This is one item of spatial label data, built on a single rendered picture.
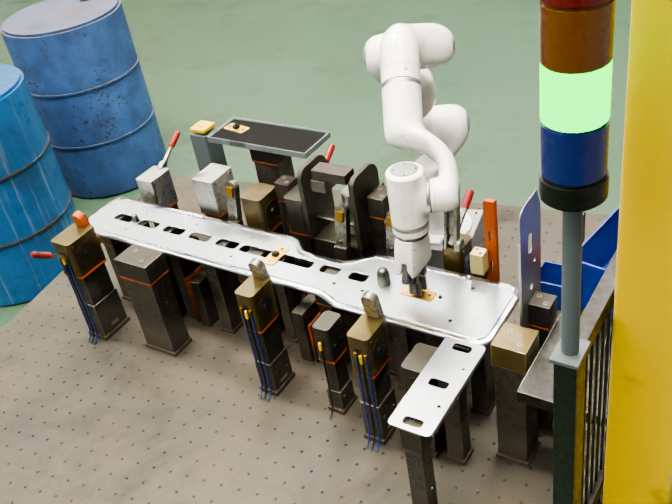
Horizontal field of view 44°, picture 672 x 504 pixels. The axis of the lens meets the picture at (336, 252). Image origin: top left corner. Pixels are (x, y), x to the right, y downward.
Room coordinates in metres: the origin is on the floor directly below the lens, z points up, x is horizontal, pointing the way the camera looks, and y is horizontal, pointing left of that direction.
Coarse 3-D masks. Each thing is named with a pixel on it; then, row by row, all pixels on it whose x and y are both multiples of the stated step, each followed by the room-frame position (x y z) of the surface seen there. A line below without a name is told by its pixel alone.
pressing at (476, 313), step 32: (96, 224) 2.21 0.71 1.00; (128, 224) 2.17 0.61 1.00; (160, 224) 2.14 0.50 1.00; (192, 224) 2.11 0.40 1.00; (224, 224) 2.07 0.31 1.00; (192, 256) 1.94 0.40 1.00; (224, 256) 1.91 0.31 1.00; (256, 256) 1.88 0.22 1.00; (320, 256) 1.82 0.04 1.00; (384, 256) 1.77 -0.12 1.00; (320, 288) 1.68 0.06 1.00; (352, 288) 1.66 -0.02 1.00; (384, 288) 1.64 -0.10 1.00; (448, 288) 1.59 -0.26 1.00; (480, 288) 1.57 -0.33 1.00; (512, 288) 1.54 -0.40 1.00; (416, 320) 1.49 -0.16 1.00; (480, 320) 1.45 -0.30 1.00
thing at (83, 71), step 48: (48, 0) 4.81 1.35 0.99; (96, 0) 4.63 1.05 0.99; (48, 48) 4.21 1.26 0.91; (96, 48) 4.27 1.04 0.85; (48, 96) 4.23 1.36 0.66; (96, 96) 4.23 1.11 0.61; (144, 96) 4.47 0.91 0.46; (96, 144) 4.21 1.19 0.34; (144, 144) 4.34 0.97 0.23; (96, 192) 4.22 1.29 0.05
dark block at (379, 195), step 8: (376, 192) 1.90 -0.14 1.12; (384, 192) 1.89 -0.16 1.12; (368, 200) 1.88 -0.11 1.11; (376, 200) 1.87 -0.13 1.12; (384, 200) 1.86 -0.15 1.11; (368, 208) 1.88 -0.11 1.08; (376, 208) 1.87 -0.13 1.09; (384, 208) 1.86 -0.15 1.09; (376, 216) 1.87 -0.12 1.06; (384, 216) 1.86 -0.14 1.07; (376, 224) 1.88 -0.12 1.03; (384, 224) 1.86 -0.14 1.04; (376, 232) 1.88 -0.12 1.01; (384, 232) 1.86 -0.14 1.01; (376, 240) 1.88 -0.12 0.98; (384, 240) 1.87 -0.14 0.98; (376, 248) 1.88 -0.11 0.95; (384, 248) 1.87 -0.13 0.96
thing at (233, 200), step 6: (234, 180) 2.13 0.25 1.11; (228, 186) 2.12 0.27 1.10; (234, 186) 2.11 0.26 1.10; (228, 192) 2.11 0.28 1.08; (234, 192) 2.11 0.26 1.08; (228, 198) 2.12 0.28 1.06; (234, 198) 2.10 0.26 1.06; (228, 204) 2.12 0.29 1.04; (234, 204) 2.10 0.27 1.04; (240, 204) 2.11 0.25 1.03; (228, 210) 2.11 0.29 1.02; (234, 210) 2.10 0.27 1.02; (240, 210) 2.11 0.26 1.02; (228, 216) 2.11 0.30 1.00; (234, 216) 2.10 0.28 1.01; (240, 216) 2.10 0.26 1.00
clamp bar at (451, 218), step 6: (456, 210) 1.68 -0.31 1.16; (444, 216) 1.70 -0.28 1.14; (450, 216) 1.70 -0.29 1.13; (456, 216) 1.68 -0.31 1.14; (444, 222) 1.70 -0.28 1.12; (450, 222) 1.70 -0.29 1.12; (456, 222) 1.68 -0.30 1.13; (444, 228) 1.70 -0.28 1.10; (450, 228) 1.70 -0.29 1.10; (456, 228) 1.68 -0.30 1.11; (444, 234) 1.69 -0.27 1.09; (456, 234) 1.68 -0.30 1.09; (444, 240) 1.69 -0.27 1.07; (456, 240) 1.67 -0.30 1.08; (444, 246) 1.69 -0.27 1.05
